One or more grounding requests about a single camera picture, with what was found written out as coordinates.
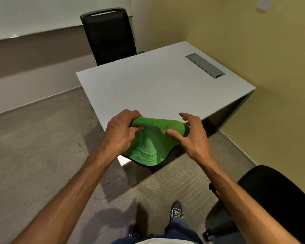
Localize green microfibre cloth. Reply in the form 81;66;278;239
122;117;191;167

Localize black office chair with castors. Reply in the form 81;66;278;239
202;165;305;244

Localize person's right forearm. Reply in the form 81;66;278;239
197;155;302;244

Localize person's left hand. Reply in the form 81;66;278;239
99;109;145;158

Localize grey desk cable hatch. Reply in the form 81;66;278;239
185;53;226;79

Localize person's right hand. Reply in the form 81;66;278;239
166;112;214;167

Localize dark blue sneaker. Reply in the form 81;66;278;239
128;224;141;239
170;200;184;222

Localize white wall plate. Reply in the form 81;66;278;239
256;0;274;12

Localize person's white shirt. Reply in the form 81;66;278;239
140;237;191;244

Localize person's left forearm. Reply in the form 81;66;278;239
12;148;124;244

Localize white wall board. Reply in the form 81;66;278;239
0;0;133;42

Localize person's blue jeans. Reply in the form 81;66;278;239
112;217;204;244

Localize black high-back office chair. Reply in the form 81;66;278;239
80;7;146;66

